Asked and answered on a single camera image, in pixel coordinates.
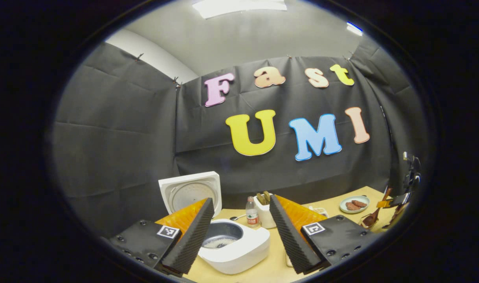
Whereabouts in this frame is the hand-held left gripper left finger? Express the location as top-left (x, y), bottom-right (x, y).
top-left (106, 197), bottom-right (215, 276)

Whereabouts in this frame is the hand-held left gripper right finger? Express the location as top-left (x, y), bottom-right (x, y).
top-left (269, 195), bottom-right (381, 275)

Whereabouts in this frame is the brown wooden spoon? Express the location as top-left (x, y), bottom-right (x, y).
top-left (361, 187), bottom-right (393, 229)

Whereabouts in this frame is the white rice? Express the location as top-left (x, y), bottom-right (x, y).
top-left (203, 237), bottom-right (229, 249)

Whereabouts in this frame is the white rice cooker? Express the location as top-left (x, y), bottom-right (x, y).
top-left (158, 171), bottom-right (270, 274)

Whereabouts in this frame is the white toaster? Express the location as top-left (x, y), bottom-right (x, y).
top-left (254, 193), bottom-right (277, 229)

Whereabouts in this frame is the clear water bottle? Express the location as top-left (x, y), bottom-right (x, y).
top-left (245, 196), bottom-right (260, 228)

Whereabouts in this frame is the pale green plate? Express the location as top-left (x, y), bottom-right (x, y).
top-left (340, 195), bottom-right (370, 214)

